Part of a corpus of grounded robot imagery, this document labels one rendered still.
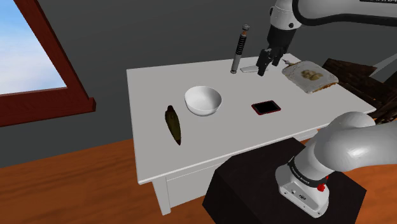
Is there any white bowl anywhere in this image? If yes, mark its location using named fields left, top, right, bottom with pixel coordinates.
left=184, top=85, right=223, bottom=117

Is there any red-edged black phone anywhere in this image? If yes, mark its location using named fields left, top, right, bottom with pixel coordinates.
left=251, top=99, right=282, bottom=116

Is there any red-brown framed window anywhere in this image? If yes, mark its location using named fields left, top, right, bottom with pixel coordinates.
left=0, top=0, right=97, bottom=128

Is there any dark robot stand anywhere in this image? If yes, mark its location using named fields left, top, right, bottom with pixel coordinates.
left=202, top=137, right=367, bottom=224

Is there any white table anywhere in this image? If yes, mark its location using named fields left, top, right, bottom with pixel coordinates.
left=125, top=53, right=378, bottom=216

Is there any grey ribbed cylinder handle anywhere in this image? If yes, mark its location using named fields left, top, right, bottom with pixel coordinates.
left=230, top=24, right=251, bottom=74

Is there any dark olive pointed pod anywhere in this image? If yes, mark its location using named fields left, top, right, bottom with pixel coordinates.
left=164, top=105, right=182, bottom=146

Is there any dark wooden furniture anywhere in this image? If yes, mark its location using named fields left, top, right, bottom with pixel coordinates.
left=321, top=57, right=397, bottom=125

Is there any flat grey wedge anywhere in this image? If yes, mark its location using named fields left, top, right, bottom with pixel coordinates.
left=239, top=64, right=260, bottom=74

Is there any toasted bread slice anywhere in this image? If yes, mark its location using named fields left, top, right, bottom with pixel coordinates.
left=281, top=60, right=340, bottom=94

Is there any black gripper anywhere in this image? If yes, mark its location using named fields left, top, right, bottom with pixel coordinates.
left=256, top=25, right=299, bottom=77

